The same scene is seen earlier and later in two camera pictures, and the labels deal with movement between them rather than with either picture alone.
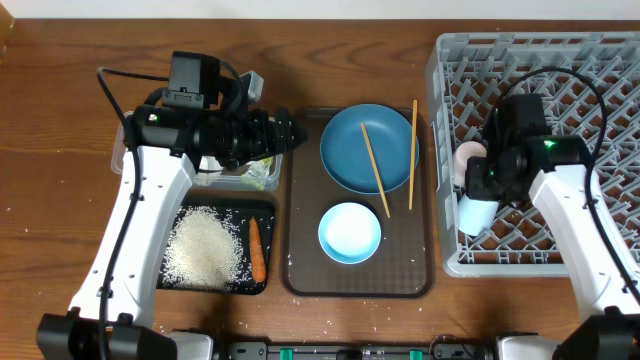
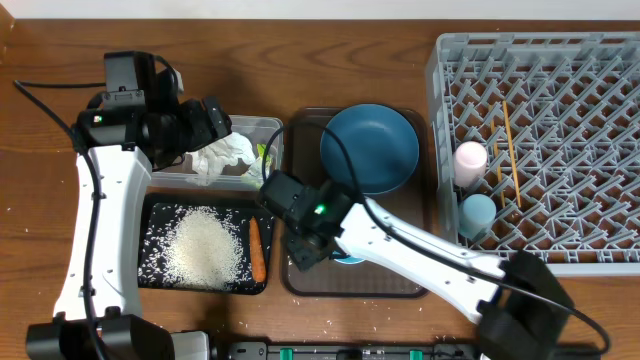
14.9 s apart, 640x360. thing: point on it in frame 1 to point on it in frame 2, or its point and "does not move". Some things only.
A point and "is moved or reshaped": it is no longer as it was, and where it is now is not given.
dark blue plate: [390, 135] does not move
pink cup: [463, 152] does not move
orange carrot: [257, 254] does not move
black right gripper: [475, 186] to [301, 259]
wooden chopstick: [413, 154] is moved or reshaped
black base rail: [458, 349] does not move
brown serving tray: [402, 264] does not move
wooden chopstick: [376, 169] is moved or reshaped
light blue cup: [474, 215] does not move
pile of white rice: [203, 251] does not move
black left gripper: [266, 143] to [205, 131]
